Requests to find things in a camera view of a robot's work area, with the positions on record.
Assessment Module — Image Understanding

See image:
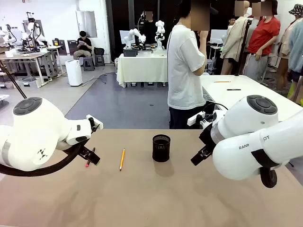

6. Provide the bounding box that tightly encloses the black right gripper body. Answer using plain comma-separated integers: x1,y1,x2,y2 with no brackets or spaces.
199,122,217,152

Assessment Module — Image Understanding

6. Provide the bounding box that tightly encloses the black marker with pink cap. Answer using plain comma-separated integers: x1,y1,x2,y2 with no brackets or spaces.
85,148,96,168

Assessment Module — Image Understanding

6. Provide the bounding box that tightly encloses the yellow pencil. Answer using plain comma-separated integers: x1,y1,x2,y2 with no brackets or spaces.
119,148,125,171

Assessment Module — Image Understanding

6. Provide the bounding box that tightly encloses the black mesh pen holder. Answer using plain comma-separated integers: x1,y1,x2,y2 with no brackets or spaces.
152,134,171,163

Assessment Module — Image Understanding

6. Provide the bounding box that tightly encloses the person's right hand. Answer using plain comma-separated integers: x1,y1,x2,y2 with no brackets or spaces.
198,30,209,49

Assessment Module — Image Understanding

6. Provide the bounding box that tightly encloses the white folding table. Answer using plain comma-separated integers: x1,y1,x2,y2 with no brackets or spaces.
200,75,296,123

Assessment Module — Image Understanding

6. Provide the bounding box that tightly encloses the person in white t-shirt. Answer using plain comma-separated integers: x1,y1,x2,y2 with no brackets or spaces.
167,0,211,130

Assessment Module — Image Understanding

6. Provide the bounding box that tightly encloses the white air purifier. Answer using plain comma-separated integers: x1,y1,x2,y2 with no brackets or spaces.
65,60,83,87

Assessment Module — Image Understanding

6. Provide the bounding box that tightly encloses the table with white cloth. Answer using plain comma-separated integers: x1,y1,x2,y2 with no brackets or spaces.
116,53,169,88

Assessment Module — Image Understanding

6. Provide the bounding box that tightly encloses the dark grey plastic stool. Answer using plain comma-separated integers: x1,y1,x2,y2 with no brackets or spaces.
82,57,96,71
94,54,106,67

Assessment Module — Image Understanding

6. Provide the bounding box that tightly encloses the mannequin with beige jacket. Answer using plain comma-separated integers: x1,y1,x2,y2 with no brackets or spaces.
221,1,251,76

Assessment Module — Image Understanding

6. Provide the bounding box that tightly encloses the clear plastic storage bin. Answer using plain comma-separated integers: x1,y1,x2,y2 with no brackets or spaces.
18,77,40,88

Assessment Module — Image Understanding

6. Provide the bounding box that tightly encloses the black office chair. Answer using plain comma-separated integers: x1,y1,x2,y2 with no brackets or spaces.
67,39,79,55
54,38,66,55

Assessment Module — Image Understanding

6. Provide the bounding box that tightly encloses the seated person in black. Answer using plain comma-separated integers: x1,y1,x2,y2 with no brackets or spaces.
73,30,93,60

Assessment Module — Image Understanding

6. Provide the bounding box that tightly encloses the black tripod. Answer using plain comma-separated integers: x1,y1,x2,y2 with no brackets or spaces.
0,60,28,99

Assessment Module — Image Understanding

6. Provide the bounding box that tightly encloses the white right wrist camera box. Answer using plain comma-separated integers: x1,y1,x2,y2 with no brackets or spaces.
187,111,206,126

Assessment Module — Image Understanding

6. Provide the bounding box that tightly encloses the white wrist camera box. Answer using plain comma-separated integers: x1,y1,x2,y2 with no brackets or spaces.
86,114,104,131
187,111,206,126

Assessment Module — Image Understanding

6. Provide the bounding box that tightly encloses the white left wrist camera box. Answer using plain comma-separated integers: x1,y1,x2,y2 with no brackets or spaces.
86,114,104,131

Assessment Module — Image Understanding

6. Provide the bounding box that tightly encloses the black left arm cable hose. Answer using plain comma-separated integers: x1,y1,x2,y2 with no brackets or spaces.
0,138,89,177

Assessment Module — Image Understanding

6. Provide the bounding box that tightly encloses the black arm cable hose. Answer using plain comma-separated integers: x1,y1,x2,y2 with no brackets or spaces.
0,138,89,177
260,166,278,189

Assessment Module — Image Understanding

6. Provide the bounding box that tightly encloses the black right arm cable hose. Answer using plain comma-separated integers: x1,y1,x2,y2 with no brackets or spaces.
260,166,278,189

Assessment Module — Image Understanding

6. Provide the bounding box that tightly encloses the grey frame lab desk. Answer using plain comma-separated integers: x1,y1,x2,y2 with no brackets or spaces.
0,51,59,88

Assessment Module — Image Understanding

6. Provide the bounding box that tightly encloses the grey wall panel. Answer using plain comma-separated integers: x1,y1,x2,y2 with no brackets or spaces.
76,10,98,38

